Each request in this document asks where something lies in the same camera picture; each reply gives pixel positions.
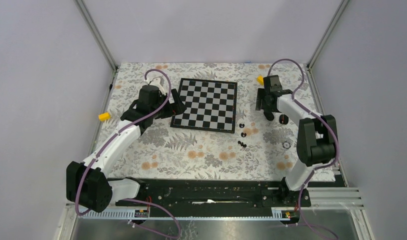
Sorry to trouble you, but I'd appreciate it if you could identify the floral patterned table mat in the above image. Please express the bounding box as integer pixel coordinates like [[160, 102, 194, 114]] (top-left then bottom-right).
[[95, 62, 316, 181]]

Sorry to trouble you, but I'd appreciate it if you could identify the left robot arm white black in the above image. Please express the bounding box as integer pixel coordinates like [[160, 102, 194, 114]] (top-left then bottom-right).
[[66, 84, 187, 216]]

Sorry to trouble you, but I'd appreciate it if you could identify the black earbud charging case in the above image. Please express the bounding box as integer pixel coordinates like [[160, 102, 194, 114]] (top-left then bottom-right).
[[278, 114, 289, 125]]

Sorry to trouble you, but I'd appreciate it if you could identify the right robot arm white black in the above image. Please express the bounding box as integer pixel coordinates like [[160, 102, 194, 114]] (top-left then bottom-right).
[[255, 75, 338, 206]]

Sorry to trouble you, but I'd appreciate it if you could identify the yellow block left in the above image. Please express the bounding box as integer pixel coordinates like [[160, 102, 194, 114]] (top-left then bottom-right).
[[98, 112, 111, 122]]

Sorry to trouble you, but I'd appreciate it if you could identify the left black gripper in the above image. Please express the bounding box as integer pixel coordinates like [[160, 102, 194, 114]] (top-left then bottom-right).
[[150, 88, 187, 119]]

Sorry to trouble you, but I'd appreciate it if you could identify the black white checkerboard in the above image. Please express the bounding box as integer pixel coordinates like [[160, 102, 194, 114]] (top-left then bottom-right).
[[170, 78, 238, 134]]

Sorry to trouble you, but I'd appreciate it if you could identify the yellow block right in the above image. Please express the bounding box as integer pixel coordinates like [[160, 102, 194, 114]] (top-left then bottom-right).
[[257, 75, 264, 85]]

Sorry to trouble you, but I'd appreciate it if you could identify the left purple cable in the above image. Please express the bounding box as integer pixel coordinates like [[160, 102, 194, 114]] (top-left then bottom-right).
[[74, 68, 182, 240]]

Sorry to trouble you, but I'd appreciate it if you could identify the yellow block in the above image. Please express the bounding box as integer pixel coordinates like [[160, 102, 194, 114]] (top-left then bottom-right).
[[98, 112, 111, 122], [257, 75, 264, 85]]

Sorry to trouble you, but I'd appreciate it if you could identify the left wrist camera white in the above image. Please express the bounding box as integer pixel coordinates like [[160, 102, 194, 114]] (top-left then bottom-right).
[[148, 76, 166, 94]]

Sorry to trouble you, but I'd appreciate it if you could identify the purple cable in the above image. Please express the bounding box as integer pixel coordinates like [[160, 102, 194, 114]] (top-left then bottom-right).
[[74, 68, 182, 240], [267, 58, 340, 240]]

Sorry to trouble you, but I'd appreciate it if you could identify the black earbud pair lower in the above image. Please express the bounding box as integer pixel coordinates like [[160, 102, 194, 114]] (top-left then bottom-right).
[[237, 141, 247, 148]]

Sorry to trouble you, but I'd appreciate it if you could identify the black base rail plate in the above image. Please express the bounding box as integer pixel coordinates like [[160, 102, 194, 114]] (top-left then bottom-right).
[[107, 177, 312, 219]]

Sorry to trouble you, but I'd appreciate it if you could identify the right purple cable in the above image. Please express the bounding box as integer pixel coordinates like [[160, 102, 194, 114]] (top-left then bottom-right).
[[267, 58, 340, 240]]

